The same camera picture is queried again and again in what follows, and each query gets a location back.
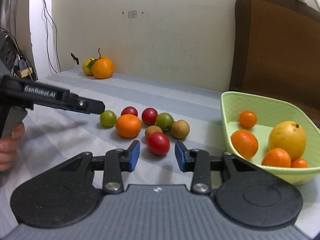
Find small orange kumquat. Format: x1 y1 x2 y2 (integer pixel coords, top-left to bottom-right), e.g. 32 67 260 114
239 110 258 129
291 158 309 169

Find large red plum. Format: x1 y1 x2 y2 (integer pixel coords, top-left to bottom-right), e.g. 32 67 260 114
147 132 171 156

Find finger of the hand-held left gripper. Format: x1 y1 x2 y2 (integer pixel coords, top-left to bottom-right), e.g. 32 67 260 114
74 94 106 116

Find orange tangerine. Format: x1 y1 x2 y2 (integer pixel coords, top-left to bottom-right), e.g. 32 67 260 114
230 129 259 160
261 148 292 168
115 114 142 138

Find light green plastic basket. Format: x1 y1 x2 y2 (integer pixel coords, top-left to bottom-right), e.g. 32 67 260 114
220 91 320 186

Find large brown longan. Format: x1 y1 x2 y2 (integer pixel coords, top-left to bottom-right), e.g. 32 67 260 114
170 120 190 140

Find large yellow mango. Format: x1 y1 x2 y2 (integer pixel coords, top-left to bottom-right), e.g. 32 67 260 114
268 120 307 161

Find small brown longan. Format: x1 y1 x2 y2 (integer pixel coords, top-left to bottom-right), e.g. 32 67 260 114
145 125 163 139

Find yellow orange with leaf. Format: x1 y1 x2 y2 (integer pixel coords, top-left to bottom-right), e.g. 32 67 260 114
82 58 98 76

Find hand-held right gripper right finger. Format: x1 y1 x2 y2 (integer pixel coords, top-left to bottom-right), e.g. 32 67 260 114
174 140 258 194

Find black hanging cable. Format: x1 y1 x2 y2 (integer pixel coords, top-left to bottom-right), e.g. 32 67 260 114
40 0 62 73

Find small red plum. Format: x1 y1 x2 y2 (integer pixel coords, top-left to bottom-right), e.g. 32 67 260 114
121 106 139 117

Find orange with stem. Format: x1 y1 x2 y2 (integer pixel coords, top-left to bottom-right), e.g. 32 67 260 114
91 48 115 80

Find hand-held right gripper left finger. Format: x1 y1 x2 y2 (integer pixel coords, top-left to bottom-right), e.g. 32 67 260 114
59 140 141 194

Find brown chair back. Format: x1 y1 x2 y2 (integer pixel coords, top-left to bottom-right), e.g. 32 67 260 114
228 0 320 128

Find green plum with red blush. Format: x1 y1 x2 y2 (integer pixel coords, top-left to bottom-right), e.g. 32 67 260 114
155 113 175 133

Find person's left hand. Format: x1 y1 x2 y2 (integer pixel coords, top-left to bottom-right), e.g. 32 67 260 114
0 123 25 172

